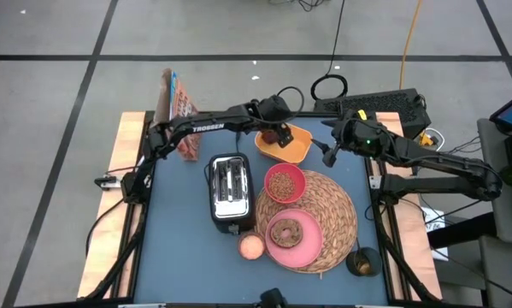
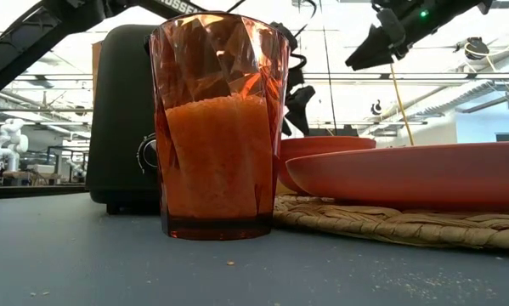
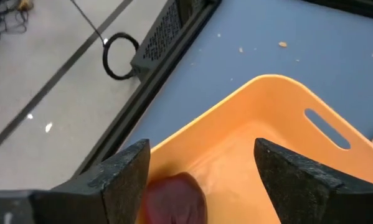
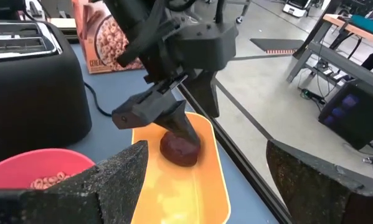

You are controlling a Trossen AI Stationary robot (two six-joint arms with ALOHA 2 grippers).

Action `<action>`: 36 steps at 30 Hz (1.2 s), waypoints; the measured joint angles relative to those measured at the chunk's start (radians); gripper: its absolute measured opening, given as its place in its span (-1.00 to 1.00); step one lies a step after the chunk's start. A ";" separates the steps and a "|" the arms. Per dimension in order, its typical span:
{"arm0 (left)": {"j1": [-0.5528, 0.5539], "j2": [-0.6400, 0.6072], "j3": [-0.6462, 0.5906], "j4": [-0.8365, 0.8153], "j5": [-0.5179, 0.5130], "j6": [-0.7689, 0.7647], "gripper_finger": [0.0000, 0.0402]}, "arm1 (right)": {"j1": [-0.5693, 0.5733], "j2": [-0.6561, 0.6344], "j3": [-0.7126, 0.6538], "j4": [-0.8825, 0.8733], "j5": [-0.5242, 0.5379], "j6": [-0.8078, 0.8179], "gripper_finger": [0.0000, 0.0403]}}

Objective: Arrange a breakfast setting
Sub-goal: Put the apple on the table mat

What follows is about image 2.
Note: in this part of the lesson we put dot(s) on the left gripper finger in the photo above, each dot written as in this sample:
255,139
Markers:
301,108

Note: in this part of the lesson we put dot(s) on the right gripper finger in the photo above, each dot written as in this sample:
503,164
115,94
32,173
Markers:
371,53

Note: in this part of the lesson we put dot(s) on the red bowl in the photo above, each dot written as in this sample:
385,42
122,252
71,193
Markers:
322,146

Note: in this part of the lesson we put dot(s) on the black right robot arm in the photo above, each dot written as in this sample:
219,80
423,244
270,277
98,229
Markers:
462,8

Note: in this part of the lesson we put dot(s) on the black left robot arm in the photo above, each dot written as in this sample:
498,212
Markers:
24,47

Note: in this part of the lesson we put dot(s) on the orange faceted tumbler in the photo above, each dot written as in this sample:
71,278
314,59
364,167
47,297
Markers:
220,170

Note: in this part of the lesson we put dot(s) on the pink plate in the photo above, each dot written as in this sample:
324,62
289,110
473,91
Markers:
407,174

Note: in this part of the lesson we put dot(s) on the round woven placemat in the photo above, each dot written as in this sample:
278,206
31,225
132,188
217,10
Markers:
386,229

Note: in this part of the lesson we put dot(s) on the black and silver toaster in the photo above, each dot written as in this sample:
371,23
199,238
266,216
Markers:
118,127

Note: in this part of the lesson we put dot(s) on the workbench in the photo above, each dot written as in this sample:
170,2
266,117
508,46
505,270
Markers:
24,175

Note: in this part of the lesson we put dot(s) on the white robot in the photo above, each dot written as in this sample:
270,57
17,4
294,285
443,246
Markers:
9,140

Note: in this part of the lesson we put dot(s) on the black ceiling-mounted camera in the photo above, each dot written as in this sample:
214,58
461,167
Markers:
376,108
477,47

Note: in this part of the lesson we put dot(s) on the black aluminium table frame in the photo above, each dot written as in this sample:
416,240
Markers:
33,193

